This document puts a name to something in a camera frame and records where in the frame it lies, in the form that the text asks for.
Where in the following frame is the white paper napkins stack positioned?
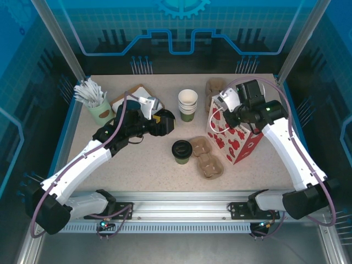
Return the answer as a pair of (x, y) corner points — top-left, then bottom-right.
(112, 87), (152, 111)

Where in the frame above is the small LED connector board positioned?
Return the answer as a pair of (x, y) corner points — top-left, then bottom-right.
(99, 217), (115, 231)
(257, 219), (276, 230)

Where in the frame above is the black cup lids stack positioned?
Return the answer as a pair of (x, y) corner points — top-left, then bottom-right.
(158, 109), (177, 134)

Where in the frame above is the green paper cups stack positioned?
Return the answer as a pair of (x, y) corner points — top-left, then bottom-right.
(178, 89), (199, 123)

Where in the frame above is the white wrapped stir sticks bundle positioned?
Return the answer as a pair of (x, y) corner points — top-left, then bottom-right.
(73, 78), (108, 108)

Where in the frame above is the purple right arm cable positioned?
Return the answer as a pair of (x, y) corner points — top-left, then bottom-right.
(223, 77), (338, 240)

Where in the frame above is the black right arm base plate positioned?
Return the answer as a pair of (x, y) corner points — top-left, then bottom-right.
(229, 202), (281, 220)

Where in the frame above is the light green holder cup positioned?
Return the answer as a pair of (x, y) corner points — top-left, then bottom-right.
(87, 97), (115, 127)

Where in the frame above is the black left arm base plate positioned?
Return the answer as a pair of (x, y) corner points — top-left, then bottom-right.
(84, 202), (134, 220)

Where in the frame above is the black plastic cup lid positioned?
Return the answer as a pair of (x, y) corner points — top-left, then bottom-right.
(171, 139), (193, 160)

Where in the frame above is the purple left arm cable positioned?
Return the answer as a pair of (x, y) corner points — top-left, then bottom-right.
(29, 91), (140, 240)

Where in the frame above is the brown pulp cup carrier stack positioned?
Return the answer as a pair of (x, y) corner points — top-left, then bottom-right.
(205, 78), (225, 113)

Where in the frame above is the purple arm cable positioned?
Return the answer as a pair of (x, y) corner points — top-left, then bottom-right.
(223, 77), (338, 240)
(29, 91), (140, 240)

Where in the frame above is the slotted grey cable duct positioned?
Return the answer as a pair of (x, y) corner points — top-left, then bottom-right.
(43, 223), (252, 234)

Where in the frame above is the aluminium front rail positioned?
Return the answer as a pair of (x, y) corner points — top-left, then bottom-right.
(35, 191), (331, 224)

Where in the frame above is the aluminium frame post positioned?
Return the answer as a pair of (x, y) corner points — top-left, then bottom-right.
(30, 0), (86, 80)
(277, 0), (331, 85)

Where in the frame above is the red white paper gift bag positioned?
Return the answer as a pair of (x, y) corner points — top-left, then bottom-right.
(205, 96), (264, 166)

